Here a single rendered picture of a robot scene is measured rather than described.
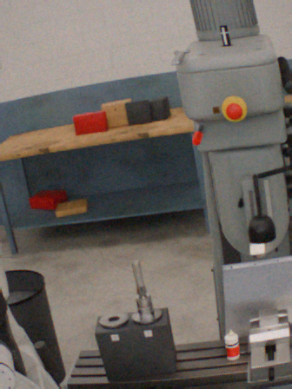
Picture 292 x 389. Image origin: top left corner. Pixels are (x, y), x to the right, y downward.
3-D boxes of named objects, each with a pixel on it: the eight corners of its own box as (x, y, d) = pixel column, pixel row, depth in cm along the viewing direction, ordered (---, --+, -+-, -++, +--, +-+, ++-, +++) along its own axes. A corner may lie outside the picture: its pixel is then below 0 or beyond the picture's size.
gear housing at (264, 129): (288, 143, 178) (283, 106, 175) (197, 154, 183) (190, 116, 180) (283, 115, 209) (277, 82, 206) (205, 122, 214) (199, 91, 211)
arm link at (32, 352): (30, 396, 179) (11, 366, 175) (24, 378, 189) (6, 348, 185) (65, 383, 181) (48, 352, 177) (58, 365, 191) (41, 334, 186)
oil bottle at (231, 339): (239, 359, 212) (236, 332, 208) (227, 360, 213) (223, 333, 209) (240, 352, 215) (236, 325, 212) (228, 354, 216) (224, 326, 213)
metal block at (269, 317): (279, 330, 208) (277, 314, 206) (260, 333, 208) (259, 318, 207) (278, 322, 212) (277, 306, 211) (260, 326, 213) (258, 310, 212)
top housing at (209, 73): (288, 114, 166) (276, 51, 161) (182, 126, 171) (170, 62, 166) (279, 80, 210) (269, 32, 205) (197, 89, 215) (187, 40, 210)
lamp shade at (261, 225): (255, 247, 174) (253, 223, 172) (244, 238, 181) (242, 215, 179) (281, 238, 176) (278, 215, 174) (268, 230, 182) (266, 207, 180)
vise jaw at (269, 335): (289, 341, 202) (288, 331, 201) (250, 348, 204) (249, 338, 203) (288, 332, 207) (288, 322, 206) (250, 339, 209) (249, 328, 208)
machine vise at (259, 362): (295, 378, 193) (295, 350, 189) (248, 386, 195) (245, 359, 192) (290, 324, 225) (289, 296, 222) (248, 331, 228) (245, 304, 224)
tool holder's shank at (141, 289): (136, 298, 209) (129, 264, 205) (137, 293, 212) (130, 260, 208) (147, 297, 208) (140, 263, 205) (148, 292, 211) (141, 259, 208)
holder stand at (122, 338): (176, 372, 212) (166, 320, 206) (107, 380, 214) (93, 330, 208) (176, 354, 223) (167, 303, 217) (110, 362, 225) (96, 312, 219)
